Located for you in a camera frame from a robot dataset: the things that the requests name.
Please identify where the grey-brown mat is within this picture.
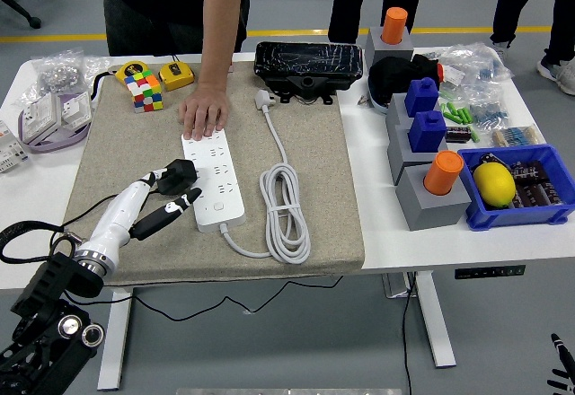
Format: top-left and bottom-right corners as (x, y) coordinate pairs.
(62, 60), (366, 288)

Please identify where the blue plastic bin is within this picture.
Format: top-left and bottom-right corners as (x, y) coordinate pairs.
(456, 144), (575, 232)

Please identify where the orange cylinder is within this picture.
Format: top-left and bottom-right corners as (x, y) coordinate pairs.
(381, 6), (409, 46)
(423, 150), (464, 197)

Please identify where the round yellow tape measure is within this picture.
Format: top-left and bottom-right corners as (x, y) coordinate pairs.
(91, 59), (152, 101)

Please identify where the thin black plug cord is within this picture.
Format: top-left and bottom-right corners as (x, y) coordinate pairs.
(49, 188), (345, 323)

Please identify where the clear bag of blue resistors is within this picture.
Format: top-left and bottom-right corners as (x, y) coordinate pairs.
(462, 84), (511, 129)

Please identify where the white bowl with blue rim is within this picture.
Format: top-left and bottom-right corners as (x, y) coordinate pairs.
(367, 84), (391, 116)

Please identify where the clear bag of metal parts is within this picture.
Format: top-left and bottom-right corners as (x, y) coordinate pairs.
(13, 47), (111, 109)

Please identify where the large clear bag of resistors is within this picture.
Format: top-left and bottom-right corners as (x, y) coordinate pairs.
(438, 42), (514, 95)

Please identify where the small yellow tape measure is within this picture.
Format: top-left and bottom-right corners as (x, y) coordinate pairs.
(154, 51), (196, 92)

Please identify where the white power strip cord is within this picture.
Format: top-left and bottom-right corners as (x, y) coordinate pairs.
(219, 89), (312, 265)

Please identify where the small black clip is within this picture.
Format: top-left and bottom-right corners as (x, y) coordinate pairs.
(478, 153), (511, 171)

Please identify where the black cloth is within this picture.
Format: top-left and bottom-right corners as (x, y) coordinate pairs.
(367, 53), (446, 109)

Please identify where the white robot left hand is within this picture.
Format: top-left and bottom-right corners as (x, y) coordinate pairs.
(74, 167), (204, 261)

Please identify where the white power strip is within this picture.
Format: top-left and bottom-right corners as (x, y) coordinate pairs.
(181, 129), (247, 233)

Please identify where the dark brown capacitor pack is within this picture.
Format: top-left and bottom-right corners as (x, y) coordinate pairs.
(509, 160), (565, 208)

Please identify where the white table leg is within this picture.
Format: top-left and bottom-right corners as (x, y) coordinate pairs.
(97, 286), (135, 391)
(412, 272), (458, 368)

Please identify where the black hanging cable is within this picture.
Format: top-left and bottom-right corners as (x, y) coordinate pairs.
(401, 273), (417, 395)

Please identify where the yellow lemon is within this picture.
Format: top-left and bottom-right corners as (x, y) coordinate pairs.
(473, 162), (517, 210)

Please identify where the scrambled colour puzzle cube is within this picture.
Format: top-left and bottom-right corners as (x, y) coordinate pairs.
(124, 70), (166, 113)

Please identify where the purple tray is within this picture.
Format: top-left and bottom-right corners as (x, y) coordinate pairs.
(17, 91), (93, 153)

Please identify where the white socket box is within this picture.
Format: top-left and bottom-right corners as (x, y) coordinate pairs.
(60, 92), (93, 127)
(22, 93), (62, 143)

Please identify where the person's left hand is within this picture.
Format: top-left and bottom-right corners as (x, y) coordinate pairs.
(178, 83), (232, 141)

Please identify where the clear bag of taped resistors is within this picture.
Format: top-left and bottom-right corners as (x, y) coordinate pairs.
(489, 124), (547, 149)

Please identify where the blue block with knob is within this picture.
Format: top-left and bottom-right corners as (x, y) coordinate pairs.
(407, 110), (448, 153)
(403, 76), (439, 118)

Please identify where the black plug adapter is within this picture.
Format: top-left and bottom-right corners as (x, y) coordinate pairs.
(156, 158), (201, 197)

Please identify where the grey square block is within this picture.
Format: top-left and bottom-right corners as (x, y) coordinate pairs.
(364, 26), (414, 68)
(386, 123), (449, 186)
(385, 92), (444, 131)
(394, 164), (473, 233)

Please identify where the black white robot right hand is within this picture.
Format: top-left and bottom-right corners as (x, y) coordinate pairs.
(546, 332), (575, 395)

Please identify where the black table control panel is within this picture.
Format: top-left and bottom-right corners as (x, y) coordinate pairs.
(454, 264), (526, 280)

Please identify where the small white carton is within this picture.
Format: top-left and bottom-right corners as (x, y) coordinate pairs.
(442, 65), (466, 86)

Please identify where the white circuit breaker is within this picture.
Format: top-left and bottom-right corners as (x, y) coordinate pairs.
(0, 119), (31, 174)

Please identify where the black device in plastic wrap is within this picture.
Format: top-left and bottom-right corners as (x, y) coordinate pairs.
(253, 40), (364, 105)

